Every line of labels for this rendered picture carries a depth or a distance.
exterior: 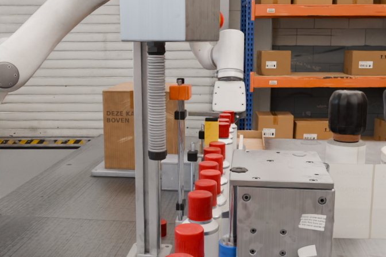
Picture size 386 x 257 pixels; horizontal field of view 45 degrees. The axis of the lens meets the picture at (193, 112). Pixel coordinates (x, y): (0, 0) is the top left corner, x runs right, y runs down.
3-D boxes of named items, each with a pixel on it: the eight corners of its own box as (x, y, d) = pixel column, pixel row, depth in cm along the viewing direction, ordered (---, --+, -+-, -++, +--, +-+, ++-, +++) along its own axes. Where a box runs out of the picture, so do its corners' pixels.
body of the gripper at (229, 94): (212, 75, 143) (211, 111, 141) (246, 75, 142) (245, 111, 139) (214, 81, 150) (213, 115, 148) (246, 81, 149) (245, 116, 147)
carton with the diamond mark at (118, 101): (173, 171, 156) (173, 90, 151) (104, 168, 158) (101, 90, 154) (185, 150, 185) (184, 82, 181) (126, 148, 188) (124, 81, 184)
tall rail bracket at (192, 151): (212, 199, 134) (212, 144, 131) (186, 198, 135) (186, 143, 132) (212, 195, 137) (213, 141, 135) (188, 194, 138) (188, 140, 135)
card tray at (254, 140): (264, 155, 185) (265, 145, 184) (199, 153, 188) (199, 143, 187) (262, 139, 214) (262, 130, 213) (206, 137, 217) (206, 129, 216)
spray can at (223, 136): (231, 207, 114) (232, 125, 111) (210, 206, 115) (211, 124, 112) (232, 199, 119) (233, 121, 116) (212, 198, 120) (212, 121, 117)
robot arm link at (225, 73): (214, 68, 143) (213, 77, 142) (243, 68, 142) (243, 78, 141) (216, 76, 151) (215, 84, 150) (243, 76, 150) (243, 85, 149)
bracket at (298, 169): (334, 189, 48) (334, 180, 48) (228, 185, 50) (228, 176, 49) (316, 156, 62) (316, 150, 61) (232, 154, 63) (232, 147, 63)
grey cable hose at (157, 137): (165, 161, 82) (163, 42, 79) (146, 160, 83) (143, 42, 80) (168, 156, 86) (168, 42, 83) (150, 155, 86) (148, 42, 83)
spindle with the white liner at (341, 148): (366, 228, 102) (375, 93, 97) (324, 226, 103) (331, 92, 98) (357, 213, 110) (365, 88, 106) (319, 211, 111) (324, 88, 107)
